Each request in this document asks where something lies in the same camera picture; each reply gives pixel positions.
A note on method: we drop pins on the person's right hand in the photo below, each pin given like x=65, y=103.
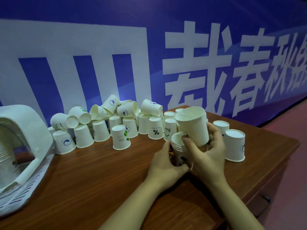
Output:
x=211, y=162

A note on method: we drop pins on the person's left hand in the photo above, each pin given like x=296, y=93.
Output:
x=163, y=172

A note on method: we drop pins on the green leaf print paper cup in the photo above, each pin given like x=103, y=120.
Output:
x=180, y=155

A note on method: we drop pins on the plain white paper cup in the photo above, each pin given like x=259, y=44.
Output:
x=194, y=126

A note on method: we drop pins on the pile of paper cups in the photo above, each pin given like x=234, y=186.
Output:
x=82, y=136

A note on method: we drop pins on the white plastic storage box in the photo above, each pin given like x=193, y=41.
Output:
x=24, y=117

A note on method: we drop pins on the percent print white paper cup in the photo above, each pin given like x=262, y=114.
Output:
x=8, y=170

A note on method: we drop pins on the person's left forearm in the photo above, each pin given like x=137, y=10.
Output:
x=129, y=210

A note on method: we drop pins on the person's right forearm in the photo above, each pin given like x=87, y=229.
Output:
x=235, y=208

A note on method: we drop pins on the brown drawer cabinet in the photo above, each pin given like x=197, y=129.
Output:
x=266, y=189

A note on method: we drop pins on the brown wooden table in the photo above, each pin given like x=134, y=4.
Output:
x=96, y=184

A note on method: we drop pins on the white slotted drain tray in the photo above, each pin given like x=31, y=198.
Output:
x=31, y=189

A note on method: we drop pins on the blue white backdrop banner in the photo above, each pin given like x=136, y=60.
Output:
x=36, y=40

